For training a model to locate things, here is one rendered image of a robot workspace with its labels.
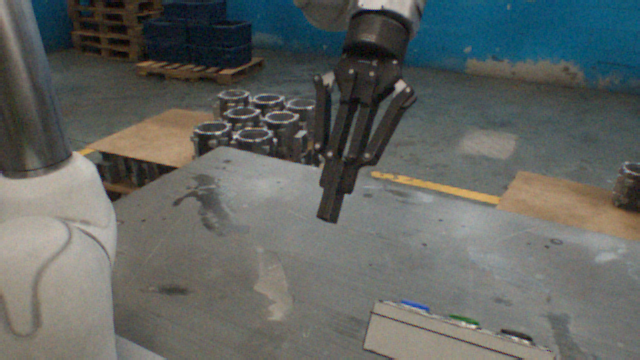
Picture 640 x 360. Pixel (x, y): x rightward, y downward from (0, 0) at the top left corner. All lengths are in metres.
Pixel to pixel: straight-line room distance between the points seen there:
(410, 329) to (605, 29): 5.41
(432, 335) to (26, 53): 0.61
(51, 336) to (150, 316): 0.34
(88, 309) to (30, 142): 0.26
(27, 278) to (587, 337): 0.85
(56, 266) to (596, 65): 5.57
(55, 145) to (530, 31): 5.39
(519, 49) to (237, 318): 5.25
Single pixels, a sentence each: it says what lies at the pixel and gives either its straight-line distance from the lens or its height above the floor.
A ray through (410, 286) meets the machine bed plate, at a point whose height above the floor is 0.80.
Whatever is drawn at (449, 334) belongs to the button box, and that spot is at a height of 1.08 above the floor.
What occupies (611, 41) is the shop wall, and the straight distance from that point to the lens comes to 5.83.
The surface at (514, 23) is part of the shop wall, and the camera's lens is 5.88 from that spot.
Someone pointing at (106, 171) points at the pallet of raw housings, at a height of 0.22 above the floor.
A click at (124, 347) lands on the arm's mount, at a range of 0.90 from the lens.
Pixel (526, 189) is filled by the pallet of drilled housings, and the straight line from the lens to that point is 3.01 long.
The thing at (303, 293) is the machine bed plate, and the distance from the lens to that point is 0.98.
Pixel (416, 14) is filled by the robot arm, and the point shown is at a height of 1.33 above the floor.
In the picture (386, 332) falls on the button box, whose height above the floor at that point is 1.07.
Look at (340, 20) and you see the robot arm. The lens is 0.79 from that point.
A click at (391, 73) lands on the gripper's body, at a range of 0.60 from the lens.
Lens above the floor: 1.41
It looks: 27 degrees down
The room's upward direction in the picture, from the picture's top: straight up
